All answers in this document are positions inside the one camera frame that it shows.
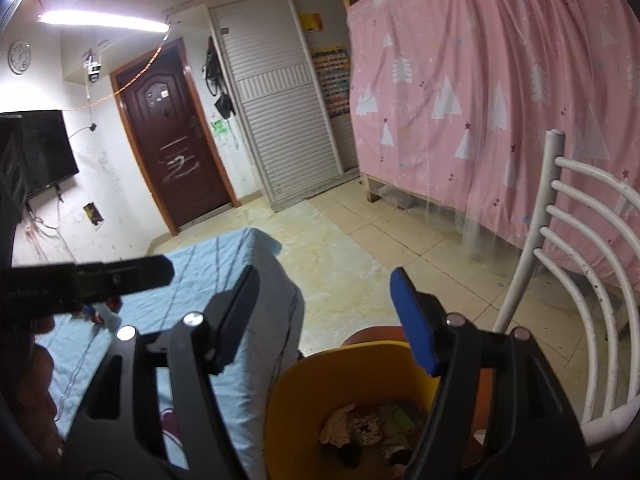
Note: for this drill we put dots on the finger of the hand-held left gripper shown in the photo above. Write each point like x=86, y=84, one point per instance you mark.
x=130, y=275

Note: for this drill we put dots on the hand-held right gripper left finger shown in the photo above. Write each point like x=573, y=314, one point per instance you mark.
x=235, y=325

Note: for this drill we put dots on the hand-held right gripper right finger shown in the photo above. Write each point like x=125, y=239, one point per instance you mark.
x=415, y=320

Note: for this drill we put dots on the green wrapper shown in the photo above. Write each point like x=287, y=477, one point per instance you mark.
x=402, y=417

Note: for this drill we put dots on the yellow trash bin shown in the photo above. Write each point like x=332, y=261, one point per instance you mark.
x=320, y=385

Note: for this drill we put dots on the brown paper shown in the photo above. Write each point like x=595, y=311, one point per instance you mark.
x=340, y=425

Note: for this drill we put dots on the person's left hand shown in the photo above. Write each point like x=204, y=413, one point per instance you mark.
x=42, y=380

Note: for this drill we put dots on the brown stool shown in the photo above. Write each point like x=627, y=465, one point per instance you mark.
x=375, y=334

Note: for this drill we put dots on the small white plastic scrap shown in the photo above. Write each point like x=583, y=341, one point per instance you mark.
x=107, y=316

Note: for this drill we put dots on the light blue patterned sheet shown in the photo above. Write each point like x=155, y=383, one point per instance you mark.
x=200, y=285

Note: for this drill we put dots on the dark brown door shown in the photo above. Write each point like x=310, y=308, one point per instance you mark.
x=172, y=145

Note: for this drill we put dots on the small black hanging bag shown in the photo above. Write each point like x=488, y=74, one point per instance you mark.
x=225, y=106

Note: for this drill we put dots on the white metal chair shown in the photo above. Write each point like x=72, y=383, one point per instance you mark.
x=554, y=160

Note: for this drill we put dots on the white slatted wardrobe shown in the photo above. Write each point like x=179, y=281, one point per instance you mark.
x=285, y=110

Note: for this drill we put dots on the pink tree print curtain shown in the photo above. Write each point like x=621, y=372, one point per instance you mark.
x=475, y=85

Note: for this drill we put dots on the colourful grid chart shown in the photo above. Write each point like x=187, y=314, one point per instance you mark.
x=334, y=80

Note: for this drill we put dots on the ceiling tube light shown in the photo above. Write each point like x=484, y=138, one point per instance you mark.
x=100, y=19

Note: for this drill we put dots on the yellow sticker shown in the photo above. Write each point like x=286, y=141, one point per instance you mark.
x=311, y=21

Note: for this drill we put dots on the small dark wall sticker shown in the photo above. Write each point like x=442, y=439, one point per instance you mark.
x=93, y=212

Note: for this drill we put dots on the wooden bed frame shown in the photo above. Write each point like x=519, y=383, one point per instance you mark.
x=371, y=191

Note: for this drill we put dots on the black wall television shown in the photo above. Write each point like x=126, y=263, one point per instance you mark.
x=47, y=150

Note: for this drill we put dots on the white security camera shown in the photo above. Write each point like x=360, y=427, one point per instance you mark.
x=92, y=67

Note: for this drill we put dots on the white wall clock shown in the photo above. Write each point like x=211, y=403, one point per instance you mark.
x=19, y=56

